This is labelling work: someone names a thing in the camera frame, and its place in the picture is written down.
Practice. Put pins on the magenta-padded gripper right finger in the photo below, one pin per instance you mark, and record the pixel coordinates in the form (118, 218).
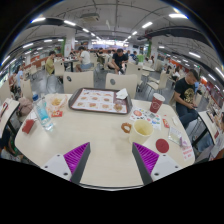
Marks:
(146, 156)

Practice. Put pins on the clear blue-capped water bottle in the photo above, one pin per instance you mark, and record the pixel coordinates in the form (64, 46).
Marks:
(43, 114)

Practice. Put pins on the brown food tray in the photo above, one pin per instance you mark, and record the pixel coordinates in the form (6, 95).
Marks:
(96, 100)

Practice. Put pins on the white paper napkin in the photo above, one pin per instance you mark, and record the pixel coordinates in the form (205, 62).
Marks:
(122, 94)

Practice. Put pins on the colourful sticker sheet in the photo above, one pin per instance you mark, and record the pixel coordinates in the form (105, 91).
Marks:
(146, 116)

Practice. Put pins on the neighbouring beige table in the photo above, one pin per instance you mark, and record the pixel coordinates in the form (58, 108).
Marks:
(208, 125)
(8, 113)

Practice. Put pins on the flat round red coaster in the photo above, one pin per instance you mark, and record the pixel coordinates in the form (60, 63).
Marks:
(162, 146)

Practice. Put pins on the ceiling lights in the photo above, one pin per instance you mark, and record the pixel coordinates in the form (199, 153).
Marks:
(177, 15)

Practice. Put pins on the red fries carton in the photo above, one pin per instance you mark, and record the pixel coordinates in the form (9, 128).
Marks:
(28, 126)

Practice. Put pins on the white flyer with red print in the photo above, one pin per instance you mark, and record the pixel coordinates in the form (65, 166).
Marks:
(187, 152)

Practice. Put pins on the small red sauce packet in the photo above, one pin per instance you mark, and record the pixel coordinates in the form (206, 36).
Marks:
(57, 114)
(166, 123)

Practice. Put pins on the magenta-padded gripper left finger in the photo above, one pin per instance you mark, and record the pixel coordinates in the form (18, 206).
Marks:
(76, 156)

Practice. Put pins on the ceiling air conditioner unit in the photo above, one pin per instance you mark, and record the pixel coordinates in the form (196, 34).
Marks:
(90, 16)

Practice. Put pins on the red paper cup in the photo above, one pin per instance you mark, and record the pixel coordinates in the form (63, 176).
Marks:
(156, 104)

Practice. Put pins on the pink backpack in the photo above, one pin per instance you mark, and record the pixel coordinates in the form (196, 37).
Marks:
(25, 106)

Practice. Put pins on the person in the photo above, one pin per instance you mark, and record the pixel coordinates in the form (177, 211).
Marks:
(185, 95)
(19, 76)
(219, 143)
(50, 65)
(85, 58)
(119, 60)

